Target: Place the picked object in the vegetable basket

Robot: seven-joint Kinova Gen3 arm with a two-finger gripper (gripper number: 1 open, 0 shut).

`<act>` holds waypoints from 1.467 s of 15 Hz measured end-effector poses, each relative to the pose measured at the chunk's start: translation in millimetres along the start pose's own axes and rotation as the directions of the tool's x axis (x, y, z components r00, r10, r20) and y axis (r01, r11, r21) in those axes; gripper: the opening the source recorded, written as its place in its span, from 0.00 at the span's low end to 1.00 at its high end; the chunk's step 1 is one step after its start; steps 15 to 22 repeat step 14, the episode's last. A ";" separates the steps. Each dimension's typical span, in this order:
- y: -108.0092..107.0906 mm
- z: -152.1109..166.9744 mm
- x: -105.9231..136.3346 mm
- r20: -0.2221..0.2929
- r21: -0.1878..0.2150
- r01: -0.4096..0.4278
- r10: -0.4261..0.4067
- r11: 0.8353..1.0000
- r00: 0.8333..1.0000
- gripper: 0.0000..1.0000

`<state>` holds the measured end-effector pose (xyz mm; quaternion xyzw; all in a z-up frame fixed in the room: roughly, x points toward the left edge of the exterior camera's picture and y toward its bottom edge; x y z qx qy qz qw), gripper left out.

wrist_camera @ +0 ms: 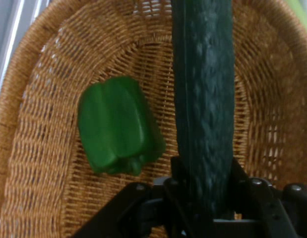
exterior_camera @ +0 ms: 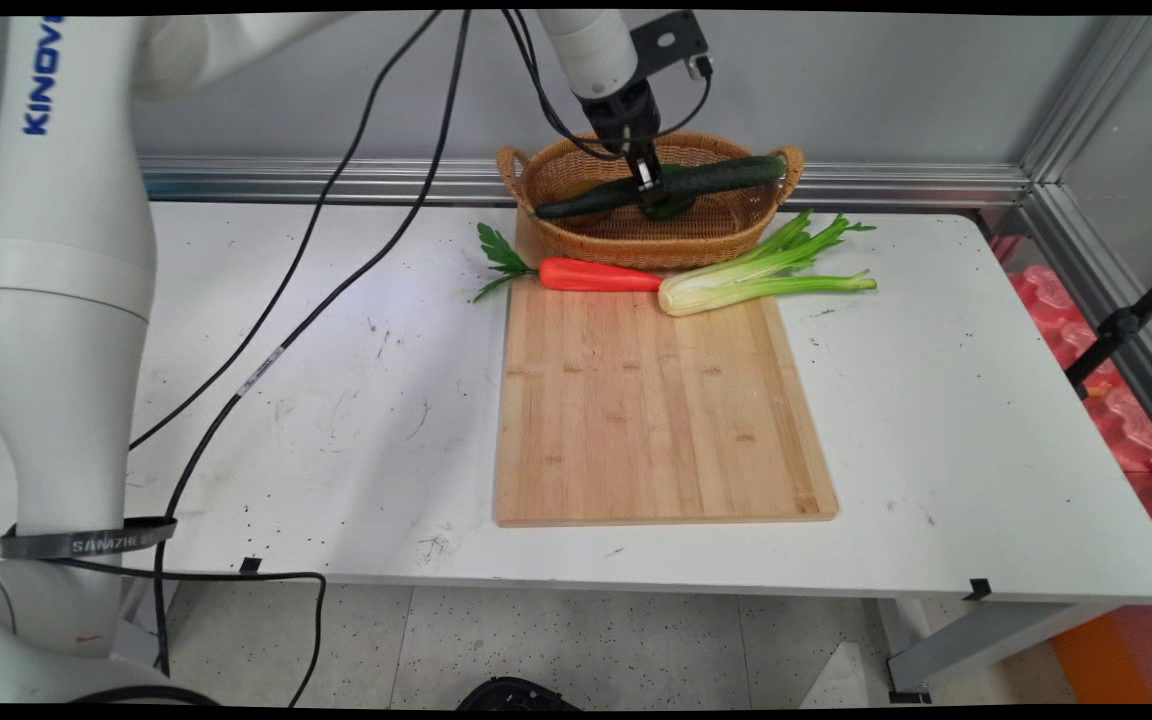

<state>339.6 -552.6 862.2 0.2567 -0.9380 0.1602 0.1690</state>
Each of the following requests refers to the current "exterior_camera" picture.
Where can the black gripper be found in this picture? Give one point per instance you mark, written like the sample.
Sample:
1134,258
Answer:
624,115

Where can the dark green cucumber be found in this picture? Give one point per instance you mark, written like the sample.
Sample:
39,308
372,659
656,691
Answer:
716,178

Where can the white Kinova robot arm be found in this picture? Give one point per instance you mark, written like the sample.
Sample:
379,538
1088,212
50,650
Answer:
66,300

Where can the green bell pepper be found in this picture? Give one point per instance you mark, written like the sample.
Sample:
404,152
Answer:
671,208

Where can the woven wicker basket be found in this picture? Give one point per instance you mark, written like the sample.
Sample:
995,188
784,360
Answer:
726,235

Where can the orange carrot with leaves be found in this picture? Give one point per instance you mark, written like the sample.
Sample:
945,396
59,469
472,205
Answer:
601,275

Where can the green celery stalk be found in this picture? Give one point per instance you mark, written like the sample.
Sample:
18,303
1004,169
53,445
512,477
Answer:
736,285

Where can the bamboo cutting board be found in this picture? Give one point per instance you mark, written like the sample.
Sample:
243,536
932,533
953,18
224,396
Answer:
656,420

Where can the black tripod stand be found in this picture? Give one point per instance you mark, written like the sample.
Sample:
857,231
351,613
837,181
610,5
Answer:
1121,325

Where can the pink bubble wrap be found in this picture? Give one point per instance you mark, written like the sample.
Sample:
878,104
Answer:
1116,410

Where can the black table edge clip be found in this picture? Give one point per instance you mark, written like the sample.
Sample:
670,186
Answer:
978,589
251,566

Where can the black round floor object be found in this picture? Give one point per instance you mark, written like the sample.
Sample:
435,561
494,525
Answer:
516,695

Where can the grey metal table leg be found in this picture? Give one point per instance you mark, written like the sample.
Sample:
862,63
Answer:
986,640

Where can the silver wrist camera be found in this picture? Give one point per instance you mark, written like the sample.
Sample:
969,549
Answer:
701,66

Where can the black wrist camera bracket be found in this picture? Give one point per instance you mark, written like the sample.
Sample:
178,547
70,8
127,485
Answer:
671,40

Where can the horizontal aluminium frame rail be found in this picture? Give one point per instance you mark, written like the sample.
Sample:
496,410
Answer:
886,185

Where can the slanted aluminium frame post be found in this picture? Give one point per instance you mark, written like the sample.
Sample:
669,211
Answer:
1086,120

